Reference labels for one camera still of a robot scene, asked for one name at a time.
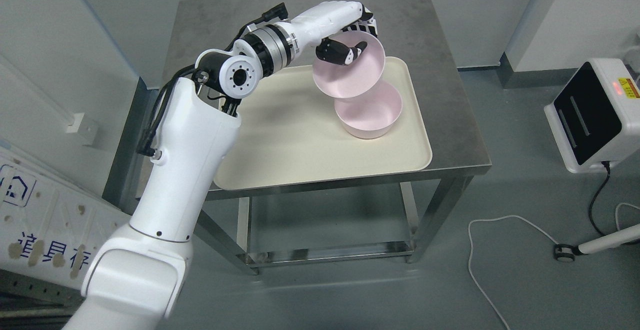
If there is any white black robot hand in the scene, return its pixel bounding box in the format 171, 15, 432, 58
285, 0, 378, 66

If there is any pink bowl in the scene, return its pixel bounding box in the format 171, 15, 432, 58
334, 80, 403, 140
312, 30, 386, 99

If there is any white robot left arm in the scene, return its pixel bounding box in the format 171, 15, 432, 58
64, 3, 294, 330

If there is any metal shelf rack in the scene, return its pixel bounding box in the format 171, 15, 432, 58
0, 270, 83, 330

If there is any cream plastic tray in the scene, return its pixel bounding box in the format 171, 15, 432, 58
214, 56, 433, 191

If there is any stainless steel table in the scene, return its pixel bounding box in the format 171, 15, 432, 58
102, 0, 493, 276

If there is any white black device on stand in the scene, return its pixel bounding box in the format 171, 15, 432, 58
544, 58, 640, 174

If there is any white stand leg with caster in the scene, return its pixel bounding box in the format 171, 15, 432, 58
553, 224, 640, 262

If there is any white sign board blue text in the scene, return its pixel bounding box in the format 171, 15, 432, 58
0, 146, 130, 289

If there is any white floor cable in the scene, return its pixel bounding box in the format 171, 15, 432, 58
467, 203, 640, 330

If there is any white wall socket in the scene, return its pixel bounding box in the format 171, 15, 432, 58
65, 112, 99, 147

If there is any black power cable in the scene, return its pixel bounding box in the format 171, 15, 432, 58
588, 161, 640, 238

